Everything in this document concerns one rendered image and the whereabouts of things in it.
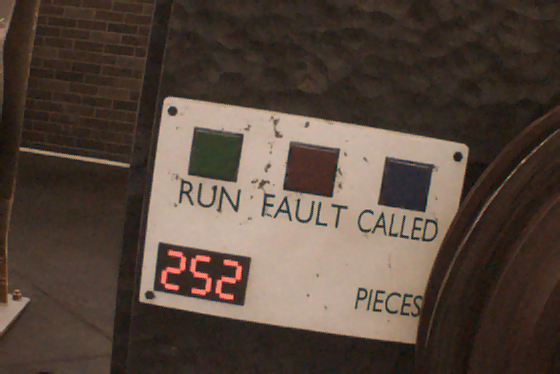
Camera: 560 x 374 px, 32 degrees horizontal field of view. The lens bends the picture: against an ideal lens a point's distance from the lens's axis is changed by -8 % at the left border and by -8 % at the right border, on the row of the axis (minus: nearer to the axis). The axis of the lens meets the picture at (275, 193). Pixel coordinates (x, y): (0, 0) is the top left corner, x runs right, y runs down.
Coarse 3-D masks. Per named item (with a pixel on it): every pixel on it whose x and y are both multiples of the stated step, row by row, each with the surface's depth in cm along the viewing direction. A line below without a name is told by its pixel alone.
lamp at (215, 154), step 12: (204, 132) 86; (204, 144) 86; (216, 144) 86; (228, 144) 86; (204, 156) 86; (216, 156) 86; (228, 156) 86; (192, 168) 87; (204, 168) 87; (216, 168) 87; (228, 168) 87
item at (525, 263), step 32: (544, 224) 72; (512, 256) 72; (544, 256) 72; (512, 288) 73; (544, 288) 71; (480, 320) 74; (512, 320) 73; (544, 320) 71; (480, 352) 74; (512, 352) 73; (544, 352) 71
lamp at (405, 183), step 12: (396, 168) 86; (408, 168) 86; (420, 168) 86; (396, 180) 86; (408, 180) 86; (420, 180) 86; (384, 192) 86; (396, 192) 86; (408, 192) 86; (420, 192) 86; (396, 204) 87; (408, 204) 87; (420, 204) 86
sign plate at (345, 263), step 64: (192, 128) 87; (256, 128) 86; (320, 128) 86; (192, 192) 88; (256, 192) 87; (448, 192) 87; (192, 256) 88; (256, 256) 88; (320, 256) 88; (384, 256) 88; (256, 320) 90; (320, 320) 89; (384, 320) 89
